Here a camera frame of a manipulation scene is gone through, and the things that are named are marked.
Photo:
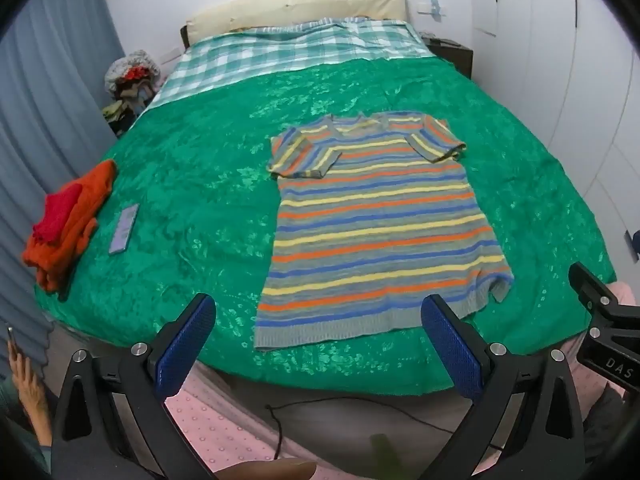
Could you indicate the orange folded garment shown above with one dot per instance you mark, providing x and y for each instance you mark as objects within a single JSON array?
[{"x": 85, "y": 210}]

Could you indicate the blue-grey curtain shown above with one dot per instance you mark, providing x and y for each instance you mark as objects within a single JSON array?
[{"x": 40, "y": 110}]

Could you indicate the striped knit short-sleeve shirt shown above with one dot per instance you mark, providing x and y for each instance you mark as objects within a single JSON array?
[{"x": 380, "y": 220}]

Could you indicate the green white checkered sheet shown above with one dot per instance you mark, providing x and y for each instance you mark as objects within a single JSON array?
[{"x": 250, "y": 60}]

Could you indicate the pile of mixed clothes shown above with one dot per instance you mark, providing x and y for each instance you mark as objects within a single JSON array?
[{"x": 131, "y": 85}]

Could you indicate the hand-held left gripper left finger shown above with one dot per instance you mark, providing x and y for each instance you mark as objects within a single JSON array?
[{"x": 182, "y": 350}]

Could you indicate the green velvet blanket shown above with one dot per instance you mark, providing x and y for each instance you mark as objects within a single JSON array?
[{"x": 200, "y": 185}]

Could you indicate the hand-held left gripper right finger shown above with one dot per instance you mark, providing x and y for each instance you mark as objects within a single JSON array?
[{"x": 452, "y": 350}]

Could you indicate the dark wooden nightstand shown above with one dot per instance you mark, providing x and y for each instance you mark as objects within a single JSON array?
[{"x": 457, "y": 55}]

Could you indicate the white wardrobe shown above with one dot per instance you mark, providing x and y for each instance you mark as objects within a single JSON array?
[{"x": 550, "y": 60}]

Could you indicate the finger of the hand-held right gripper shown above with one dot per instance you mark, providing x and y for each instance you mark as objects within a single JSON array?
[{"x": 592, "y": 287}]

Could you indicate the grey bed base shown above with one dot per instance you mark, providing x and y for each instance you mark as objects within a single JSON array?
[{"x": 350, "y": 415}]

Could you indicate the red folded garment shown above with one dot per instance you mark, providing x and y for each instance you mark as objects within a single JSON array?
[{"x": 55, "y": 212}]

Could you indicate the person's left hand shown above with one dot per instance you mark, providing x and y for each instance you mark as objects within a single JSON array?
[{"x": 270, "y": 470}]

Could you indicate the smartphone with grey case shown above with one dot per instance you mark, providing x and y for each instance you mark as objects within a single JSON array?
[{"x": 123, "y": 230}]

